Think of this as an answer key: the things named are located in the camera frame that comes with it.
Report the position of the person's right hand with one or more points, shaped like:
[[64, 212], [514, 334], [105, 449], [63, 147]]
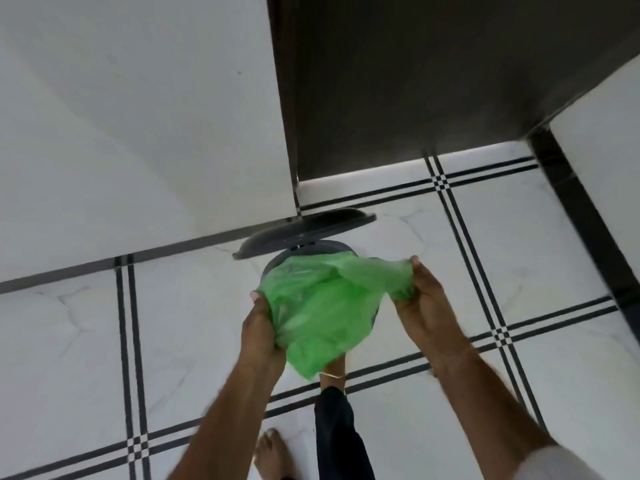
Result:
[[435, 319]]

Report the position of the person's left hand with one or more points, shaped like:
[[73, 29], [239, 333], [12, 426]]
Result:
[[260, 339]]

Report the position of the green garbage bag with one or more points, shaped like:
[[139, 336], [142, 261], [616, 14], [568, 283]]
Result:
[[320, 304]]

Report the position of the person's left forearm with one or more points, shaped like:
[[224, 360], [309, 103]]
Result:
[[235, 419]]

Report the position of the person's right forearm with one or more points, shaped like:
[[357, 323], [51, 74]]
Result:
[[490, 404]]

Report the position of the person's right foot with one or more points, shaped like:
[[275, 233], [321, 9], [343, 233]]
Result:
[[334, 367]]

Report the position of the person's foot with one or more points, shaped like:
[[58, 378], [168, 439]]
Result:
[[272, 457], [334, 367]]

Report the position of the person's left foot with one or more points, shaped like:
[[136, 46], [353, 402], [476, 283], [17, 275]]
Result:
[[272, 457]]

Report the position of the gold anklet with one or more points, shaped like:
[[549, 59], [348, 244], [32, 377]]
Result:
[[332, 375]]

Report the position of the black trousers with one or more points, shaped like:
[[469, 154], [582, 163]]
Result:
[[340, 434]]

